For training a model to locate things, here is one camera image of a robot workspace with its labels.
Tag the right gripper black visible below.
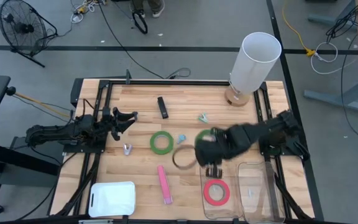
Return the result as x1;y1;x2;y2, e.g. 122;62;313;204
194;126;246;179

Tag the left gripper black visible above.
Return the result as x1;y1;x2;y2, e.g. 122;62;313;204
101;107;139;141

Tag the red tape roll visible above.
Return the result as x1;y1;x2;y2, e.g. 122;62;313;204
203;179;231;207

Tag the green tape roll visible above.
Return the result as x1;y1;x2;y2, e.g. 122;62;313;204
195;128;218;144
149;130;175;156

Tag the black stapler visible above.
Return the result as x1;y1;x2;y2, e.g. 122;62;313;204
157;96;170;119

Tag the pink and white stapler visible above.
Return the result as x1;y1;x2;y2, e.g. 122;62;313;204
157;164;173;205

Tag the brown tape roll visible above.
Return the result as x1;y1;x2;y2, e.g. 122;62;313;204
172;144;198;170

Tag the clear plastic bin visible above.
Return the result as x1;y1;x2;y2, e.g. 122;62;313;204
236;161;287;223
199;161;244;220

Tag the white plastic tray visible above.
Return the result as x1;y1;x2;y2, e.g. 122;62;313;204
88;181;136;218

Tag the white shade wooden base lamp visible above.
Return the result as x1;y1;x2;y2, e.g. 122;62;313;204
224;32;283;108

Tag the person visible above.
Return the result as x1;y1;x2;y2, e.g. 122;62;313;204
129;0;167;19

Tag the yellow rod black knob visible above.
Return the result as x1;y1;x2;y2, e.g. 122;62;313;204
6;86;71;119

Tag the black floor fan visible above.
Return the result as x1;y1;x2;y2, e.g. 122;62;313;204
0;0;58;68

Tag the black aluminium table frame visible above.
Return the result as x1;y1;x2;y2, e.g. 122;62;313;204
48;70;325;224

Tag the long black floor cable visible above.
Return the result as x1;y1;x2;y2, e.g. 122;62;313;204
97;0;166;80

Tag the black strap loop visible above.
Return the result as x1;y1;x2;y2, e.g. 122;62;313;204
131;11;149;35

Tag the white cable bundle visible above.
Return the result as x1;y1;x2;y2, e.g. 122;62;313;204
70;0;107;25

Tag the white cable loop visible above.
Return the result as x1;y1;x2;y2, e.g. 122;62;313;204
310;41;358;75

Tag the yellow floor cable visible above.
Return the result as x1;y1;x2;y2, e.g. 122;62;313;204
282;0;317;57

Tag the black cable bundle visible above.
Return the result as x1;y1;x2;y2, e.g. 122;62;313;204
325;0;358;44

